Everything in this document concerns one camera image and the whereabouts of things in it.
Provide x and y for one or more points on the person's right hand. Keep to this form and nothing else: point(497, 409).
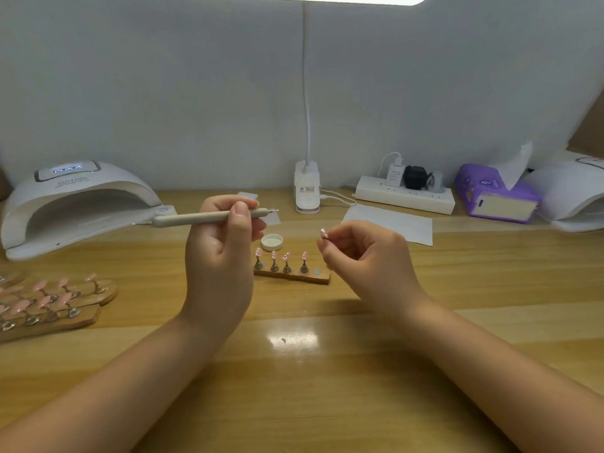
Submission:
point(377, 269)

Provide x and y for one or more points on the person's left hand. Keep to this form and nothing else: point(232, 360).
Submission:
point(219, 273)

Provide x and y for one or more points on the grey dotting pen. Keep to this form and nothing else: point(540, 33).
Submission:
point(189, 219)

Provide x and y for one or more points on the wooden nail holder strip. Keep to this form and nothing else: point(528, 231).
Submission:
point(307, 276)

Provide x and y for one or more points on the white nail lamp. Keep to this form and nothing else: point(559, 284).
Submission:
point(74, 196)
point(571, 191)

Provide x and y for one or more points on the wooden stands with pink nails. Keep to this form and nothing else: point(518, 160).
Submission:
point(49, 306)

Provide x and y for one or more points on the person's right forearm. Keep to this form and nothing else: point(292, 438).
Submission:
point(510, 382)

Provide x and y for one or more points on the person's left forearm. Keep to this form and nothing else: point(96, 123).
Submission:
point(90, 396)

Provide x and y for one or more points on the white desk lamp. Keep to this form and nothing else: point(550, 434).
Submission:
point(307, 188)

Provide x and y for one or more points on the white paper sheet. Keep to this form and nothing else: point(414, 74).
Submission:
point(387, 224)

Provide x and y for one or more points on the white jar lid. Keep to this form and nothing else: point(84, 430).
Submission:
point(272, 241)

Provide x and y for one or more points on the small white paper square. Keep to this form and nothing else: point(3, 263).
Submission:
point(273, 219)

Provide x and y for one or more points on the white power strip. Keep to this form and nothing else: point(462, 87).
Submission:
point(406, 195)

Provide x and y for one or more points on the stack of white cotton pads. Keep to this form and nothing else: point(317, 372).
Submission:
point(248, 195)

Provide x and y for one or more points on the white charger plug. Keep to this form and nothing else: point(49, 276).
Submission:
point(394, 173)

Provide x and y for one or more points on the black plug adapter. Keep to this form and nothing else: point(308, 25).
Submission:
point(416, 177)

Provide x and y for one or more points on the grey plug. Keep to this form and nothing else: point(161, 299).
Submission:
point(436, 182)

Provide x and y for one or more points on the purple tissue box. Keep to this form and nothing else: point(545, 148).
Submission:
point(478, 193)

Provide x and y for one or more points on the white tissue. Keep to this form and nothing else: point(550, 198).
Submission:
point(515, 166)

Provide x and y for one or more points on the brown cardboard box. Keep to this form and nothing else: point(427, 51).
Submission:
point(5, 187)

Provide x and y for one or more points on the brown wooden board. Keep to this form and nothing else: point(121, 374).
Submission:
point(590, 122)

